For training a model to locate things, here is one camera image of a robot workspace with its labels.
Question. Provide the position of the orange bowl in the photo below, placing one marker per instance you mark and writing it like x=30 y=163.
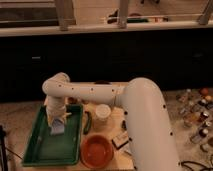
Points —
x=96 y=151

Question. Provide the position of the green plastic tray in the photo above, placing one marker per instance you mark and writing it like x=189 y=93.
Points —
x=45 y=149

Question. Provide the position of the dark-capped spice bottle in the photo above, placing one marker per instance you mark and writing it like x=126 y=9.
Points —
x=201 y=134

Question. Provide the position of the wooden railing frame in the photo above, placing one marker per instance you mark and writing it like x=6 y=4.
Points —
x=55 y=17

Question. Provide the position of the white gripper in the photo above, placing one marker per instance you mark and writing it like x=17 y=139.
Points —
x=59 y=113

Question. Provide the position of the green cucumber toy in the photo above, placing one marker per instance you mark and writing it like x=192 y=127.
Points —
x=88 y=123

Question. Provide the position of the white cup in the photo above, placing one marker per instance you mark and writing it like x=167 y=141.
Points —
x=102 y=112

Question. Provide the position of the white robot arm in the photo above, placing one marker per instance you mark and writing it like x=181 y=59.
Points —
x=151 y=138

